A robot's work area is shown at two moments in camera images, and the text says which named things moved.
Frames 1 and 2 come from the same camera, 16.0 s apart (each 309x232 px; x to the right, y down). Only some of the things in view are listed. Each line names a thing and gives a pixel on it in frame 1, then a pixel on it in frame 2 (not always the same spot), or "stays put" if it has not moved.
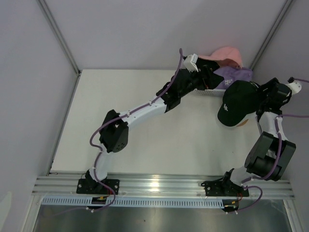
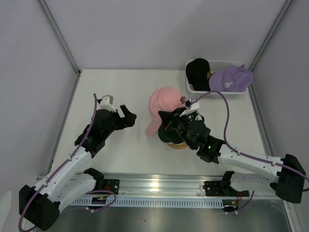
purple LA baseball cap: [232, 73] stays put
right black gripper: [268, 85] to [170, 120]
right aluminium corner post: [283, 10] stays put
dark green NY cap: [240, 100] to [169, 135]
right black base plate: [224, 187] stays put
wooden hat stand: [243, 123] to [181, 146]
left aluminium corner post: [60, 36] stays put
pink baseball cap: [229, 56] to [163, 100]
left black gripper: [210, 81] to [127, 121]
